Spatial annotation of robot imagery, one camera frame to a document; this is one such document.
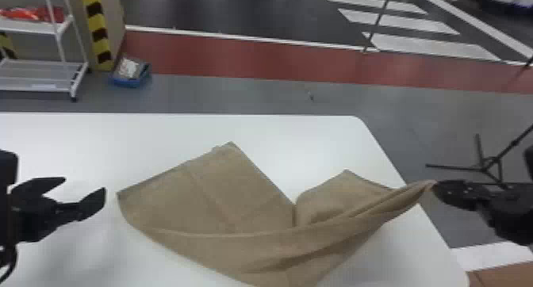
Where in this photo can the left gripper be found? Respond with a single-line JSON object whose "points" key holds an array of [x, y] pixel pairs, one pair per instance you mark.
{"points": [[35, 218]]}

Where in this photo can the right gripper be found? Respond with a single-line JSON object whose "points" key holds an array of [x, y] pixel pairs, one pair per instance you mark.
{"points": [[512, 218]]}

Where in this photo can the beige towel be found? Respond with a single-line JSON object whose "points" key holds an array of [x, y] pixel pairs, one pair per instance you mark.
{"points": [[233, 222]]}

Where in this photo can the black tripod stand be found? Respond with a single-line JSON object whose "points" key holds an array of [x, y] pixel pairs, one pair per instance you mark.
{"points": [[485, 161]]}

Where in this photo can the blue tray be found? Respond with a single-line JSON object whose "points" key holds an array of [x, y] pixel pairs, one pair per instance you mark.
{"points": [[131, 74]]}

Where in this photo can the red snack packet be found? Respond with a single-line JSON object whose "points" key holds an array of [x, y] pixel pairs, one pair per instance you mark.
{"points": [[29, 14]]}

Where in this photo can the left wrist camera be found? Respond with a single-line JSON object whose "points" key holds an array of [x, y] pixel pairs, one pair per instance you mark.
{"points": [[7, 184]]}

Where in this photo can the yellow black striped post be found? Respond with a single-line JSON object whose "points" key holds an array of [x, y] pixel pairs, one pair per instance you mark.
{"points": [[98, 30]]}

